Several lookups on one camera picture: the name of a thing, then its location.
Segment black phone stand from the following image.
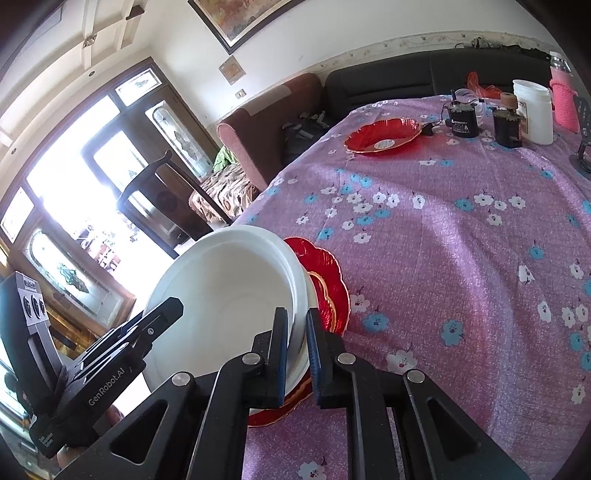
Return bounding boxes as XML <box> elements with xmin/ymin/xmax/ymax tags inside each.
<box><xmin>569</xmin><ymin>88</ymin><xmax>591</xmax><ymax>174</ymax></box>

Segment white plastic container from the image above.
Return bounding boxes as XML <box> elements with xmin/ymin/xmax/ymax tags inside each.
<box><xmin>512</xmin><ymin>79</ymin><xmax>554</xmax><ymax>145</ymax></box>

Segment green cloth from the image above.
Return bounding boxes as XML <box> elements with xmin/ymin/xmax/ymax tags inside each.
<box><xmin>212</xmin><ymin>145</ymin><xmax>239</xmax><ymax>172</ymax></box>

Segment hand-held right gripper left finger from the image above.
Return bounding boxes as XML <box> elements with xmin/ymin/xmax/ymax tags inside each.
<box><xmin>55</xmin><ymin>307</ymin><xmax>289</xmax><ymax>480</ymax></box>

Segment white bowl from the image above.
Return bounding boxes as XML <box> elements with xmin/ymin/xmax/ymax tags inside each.
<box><xmin>142</xmin><ymin>225</ymin><xmax>298</xmax><ymax>403</ymax></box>

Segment black bag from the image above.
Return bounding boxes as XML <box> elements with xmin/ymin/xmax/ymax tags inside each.
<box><xmin>281</xmin><ymin>113</ymin><xmax>334</xmax><ymax>165</ymax></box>

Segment framed wall painting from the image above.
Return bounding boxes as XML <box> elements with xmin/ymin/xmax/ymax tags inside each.
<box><xmin>187</xmin><ymin>0</ymin><xmax>308</xmax><ymax>55</ymax></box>

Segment black cylindrical device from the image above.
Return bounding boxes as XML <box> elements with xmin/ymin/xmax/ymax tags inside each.
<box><xmin>443</xmin><ymin>99</ymin><xmax>482</xmax><ymax>138</ymax></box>

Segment wooden glass door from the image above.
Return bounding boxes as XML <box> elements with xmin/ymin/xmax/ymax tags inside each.
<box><xmin>0</xmin><ymin>56</ymin><xmax>223</xmax><ymax>334</ymax></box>

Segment black sofa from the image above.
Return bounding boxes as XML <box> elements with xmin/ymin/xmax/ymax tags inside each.
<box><xmin>324</xmin><ymin>45</ymin><xmax>556</xmax><ymax>131</ymax></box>

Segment maroon armchair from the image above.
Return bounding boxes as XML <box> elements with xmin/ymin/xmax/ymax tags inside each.
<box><xmin>216</xmin><ymin>72</ymin><xmax>325</xmax><ymax>193</ymax></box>

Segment patterned brown cushion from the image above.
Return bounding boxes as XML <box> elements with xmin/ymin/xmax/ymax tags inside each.
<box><xmin>188</xmin><ymin>165</ymin><xmax>260</xmax><ymax>223</ymax></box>

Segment large red glass plate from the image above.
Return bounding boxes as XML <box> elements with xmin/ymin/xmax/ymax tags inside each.
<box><xmin>248</xmin><ymin>237</ymin><xmax>352</xmax><ymax>428</ymax></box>

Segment small wall plaque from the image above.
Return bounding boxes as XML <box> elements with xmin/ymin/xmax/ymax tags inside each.
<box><xmin>218</xmin><ymin>56</ymin><xmax>245</xmax><ymax>84</ymax></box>

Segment orange plastic bag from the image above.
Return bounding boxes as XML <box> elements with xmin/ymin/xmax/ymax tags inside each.
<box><xmin>466</xmin><ymin>71</ymin><xmax>502</xmax><ymax>100</ymax></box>

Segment pink bottle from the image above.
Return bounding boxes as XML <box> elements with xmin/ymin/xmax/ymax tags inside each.
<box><xmin>549</xmin><ymin>51</ymin><xmax>581</xmax><ymax>133</ymax></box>

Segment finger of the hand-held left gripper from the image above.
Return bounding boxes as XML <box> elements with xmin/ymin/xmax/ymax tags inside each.
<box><xmin>83</xmin><ymin>298</ymin><xmax>184</xmax><ymax>370</ymax></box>

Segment black device with brown cap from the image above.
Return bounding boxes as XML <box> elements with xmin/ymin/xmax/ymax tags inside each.
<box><xmin>491</xmin><ymin>92</ymin><xmax>526</xmax><ymax>149</ymax></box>

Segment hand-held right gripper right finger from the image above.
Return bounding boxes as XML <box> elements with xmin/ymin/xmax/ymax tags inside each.
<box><xmin>305</xmin><ymin>308</ymin><xmax>529</xmax><ymax>480</ymax></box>

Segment dark wooden chair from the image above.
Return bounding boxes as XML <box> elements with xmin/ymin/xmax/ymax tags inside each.
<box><xmin>115</xmin><ymin>150</ymin><xmax>232</xmax><ymax>259</ymax></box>

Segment purple floral tablecloth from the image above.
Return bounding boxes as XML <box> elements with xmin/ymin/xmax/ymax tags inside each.
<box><xmin>240</xmin><ymin>95</ymin><xmax>591</xmax><ymax>480</ymax></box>

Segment red glass plate with label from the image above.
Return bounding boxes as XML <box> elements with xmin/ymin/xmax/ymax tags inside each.
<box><xmin>344</xmin><ymin>118</ymin><xmax>424</xmax><ymax>156</ymax></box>

